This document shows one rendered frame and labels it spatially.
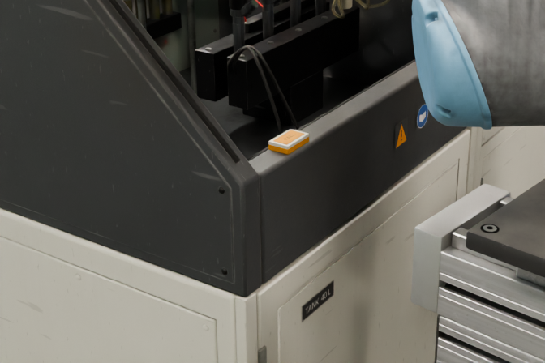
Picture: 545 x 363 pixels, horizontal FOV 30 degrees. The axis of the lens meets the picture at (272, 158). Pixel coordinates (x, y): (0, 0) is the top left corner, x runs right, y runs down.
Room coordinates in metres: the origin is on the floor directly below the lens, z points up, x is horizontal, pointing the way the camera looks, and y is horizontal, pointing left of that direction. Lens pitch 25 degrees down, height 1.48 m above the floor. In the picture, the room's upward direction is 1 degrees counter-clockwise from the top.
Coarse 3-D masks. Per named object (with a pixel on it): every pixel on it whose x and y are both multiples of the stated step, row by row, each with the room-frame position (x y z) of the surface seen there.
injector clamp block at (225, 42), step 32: (256, 32) 1.59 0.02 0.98; (288, 32) 1.59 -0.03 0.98; (320, 32) 1.62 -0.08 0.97; (352, 32) 1.71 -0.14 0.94; (224, 64) 1.51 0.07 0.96; (256, 64) 1.47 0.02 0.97; (288, 64) 1.54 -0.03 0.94; (320, 64) 1.62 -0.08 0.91; (224, 96) 1.50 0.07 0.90; (256, 96) 1.47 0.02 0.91; (288, 96) 1.55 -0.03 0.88; (320, 96) 1.62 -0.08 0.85
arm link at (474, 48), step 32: (416, 0) 0.82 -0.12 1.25; (448, 0) 0.79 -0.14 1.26; (480, 0) 0.77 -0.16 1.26; (512, 0) 0.77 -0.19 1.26; (544, 0) 0.77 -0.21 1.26; (416, 32) 0.84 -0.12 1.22; (448, 32) 0.77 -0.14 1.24; (480, 32) 0.77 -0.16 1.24; (512, 32) 0.76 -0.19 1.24; (544, 32) 0.76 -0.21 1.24; (416, 64) 0.85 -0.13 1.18; (448, 64) 0.76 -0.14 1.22; (480, 64) 0.76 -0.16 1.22; (512, 64) 0.76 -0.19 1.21; (544, 64) 0.76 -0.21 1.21; (448, 96) 0.76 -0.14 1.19; (480, 96) 0.75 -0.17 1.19; (512, 96) 0.76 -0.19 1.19; (544, 96) 0.76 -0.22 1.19
